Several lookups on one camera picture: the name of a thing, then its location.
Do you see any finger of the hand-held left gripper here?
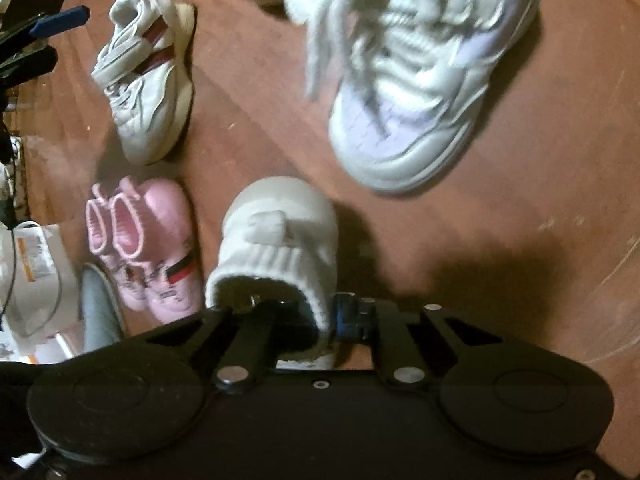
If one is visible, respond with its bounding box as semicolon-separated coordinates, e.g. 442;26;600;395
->
0;5;91;53
0;45;58;88

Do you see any pink toddler shoe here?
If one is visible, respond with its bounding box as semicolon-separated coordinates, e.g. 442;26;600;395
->
85;182;146;311
111;176;205;323

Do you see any grey fabric object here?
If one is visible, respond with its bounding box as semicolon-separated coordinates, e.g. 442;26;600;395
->
80;262;126;353

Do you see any lavender white lace sneaker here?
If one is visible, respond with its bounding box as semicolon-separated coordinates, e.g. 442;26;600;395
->
284;0;545;195

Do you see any white bag with orange label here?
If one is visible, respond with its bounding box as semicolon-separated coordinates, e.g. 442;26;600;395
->
0;220;83;356

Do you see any white shoe with maroon stripes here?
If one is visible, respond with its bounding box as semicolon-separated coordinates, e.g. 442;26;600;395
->
90;0;197;167

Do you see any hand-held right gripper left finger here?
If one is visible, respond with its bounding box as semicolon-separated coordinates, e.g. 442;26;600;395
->
125;300;281;391

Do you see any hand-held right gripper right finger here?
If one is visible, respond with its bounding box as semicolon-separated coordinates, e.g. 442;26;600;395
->
332;294;506;391

